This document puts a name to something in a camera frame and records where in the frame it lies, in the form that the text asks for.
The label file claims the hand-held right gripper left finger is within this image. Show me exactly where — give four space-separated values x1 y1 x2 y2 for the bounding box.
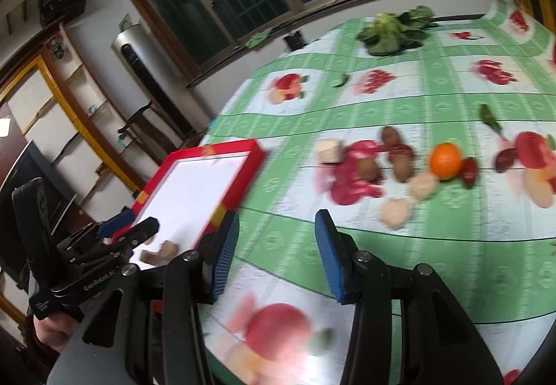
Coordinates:
48 211 242 385

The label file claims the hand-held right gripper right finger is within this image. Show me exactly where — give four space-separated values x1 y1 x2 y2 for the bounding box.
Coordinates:
315 209 505 385

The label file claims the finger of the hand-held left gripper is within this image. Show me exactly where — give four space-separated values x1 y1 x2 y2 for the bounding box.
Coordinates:
58 210 136 251
74 217 159 277

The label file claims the red tray with white inside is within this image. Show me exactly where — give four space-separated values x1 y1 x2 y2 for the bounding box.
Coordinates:
130 139 267 264

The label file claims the white cake block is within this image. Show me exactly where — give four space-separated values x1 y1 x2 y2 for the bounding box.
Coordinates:
313 138 344 164

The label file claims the orange mandarin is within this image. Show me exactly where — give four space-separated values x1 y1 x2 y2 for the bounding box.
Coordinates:
429 142 463 181

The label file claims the dark red date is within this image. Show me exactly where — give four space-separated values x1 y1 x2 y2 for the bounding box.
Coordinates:
495 148 518 173
461 157 479 189

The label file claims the person's left forearm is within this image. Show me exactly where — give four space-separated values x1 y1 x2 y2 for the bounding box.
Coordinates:
17 316 57 381

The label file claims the person's left hand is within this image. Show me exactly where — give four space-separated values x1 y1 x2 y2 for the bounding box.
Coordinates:
27 311 81 355

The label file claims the black television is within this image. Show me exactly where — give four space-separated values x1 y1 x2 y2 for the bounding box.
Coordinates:
0 139 79 238

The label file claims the dark wooden armchair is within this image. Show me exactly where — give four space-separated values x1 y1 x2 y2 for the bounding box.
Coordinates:
117 100 183 155

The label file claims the wooden shelf unit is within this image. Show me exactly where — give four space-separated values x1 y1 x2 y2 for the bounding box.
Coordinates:
0 24 144 203

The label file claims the silver standing air conditioner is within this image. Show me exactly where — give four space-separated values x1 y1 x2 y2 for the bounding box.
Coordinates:
111 22 196 151

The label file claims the green fruit-print tablecloth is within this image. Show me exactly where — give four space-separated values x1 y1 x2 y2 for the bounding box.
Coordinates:
197 0 556 385

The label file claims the black pen holder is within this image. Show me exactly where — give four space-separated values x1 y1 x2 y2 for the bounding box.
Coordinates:
284 31 307 51

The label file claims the black bag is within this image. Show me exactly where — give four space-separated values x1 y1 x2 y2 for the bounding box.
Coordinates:
39 0 86 26

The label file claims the green leafy vegetable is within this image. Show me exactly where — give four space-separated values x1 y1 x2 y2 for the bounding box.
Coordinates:
356 5 439 58

